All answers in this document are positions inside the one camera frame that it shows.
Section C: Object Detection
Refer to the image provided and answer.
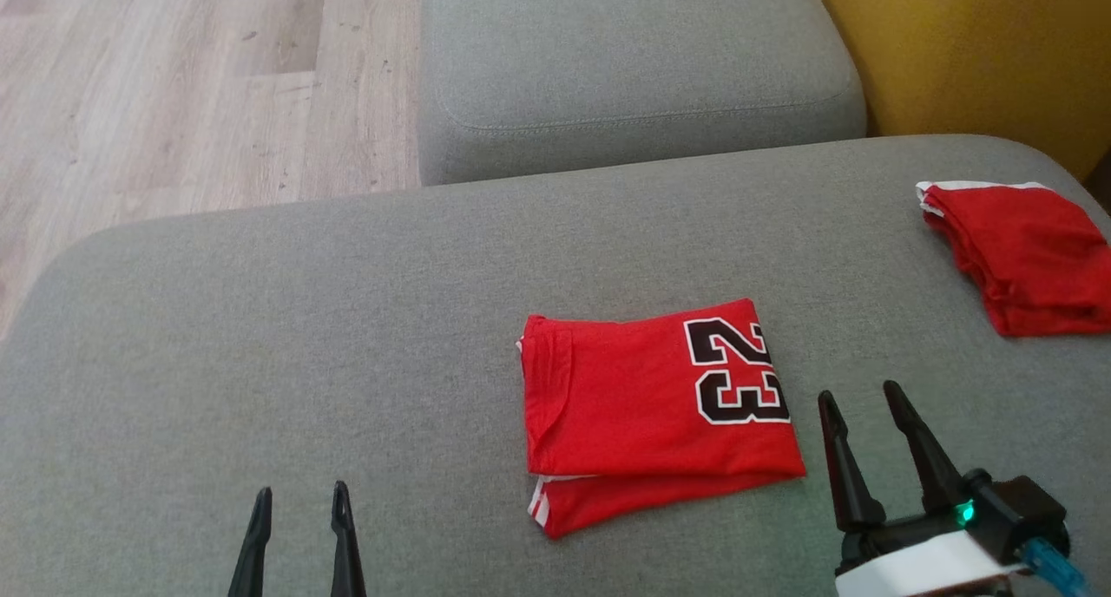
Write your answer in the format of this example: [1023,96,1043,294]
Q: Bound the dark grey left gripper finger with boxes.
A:
[227,486,273,597]
[329,481,368,597]

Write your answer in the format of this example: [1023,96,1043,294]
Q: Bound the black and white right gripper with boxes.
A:
[818,380,1027,597]

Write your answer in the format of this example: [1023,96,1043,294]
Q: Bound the red basketball shorts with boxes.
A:
[915,180,1111,338]

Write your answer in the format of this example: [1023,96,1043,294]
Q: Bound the red basketball jersey number 23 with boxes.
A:
[517,298,807,540]

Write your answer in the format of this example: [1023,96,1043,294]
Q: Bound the large grey sofa chaise cushion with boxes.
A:
[0,134,1111,597]

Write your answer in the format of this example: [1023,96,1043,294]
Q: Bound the wide yellow sofa backrest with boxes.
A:
[807,0,1111,181]

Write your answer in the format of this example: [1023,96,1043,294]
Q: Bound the grey sofa seat cushion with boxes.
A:
[417,0,869,187]

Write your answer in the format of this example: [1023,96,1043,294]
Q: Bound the blue cable plug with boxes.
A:
[1020,538,1090,597]

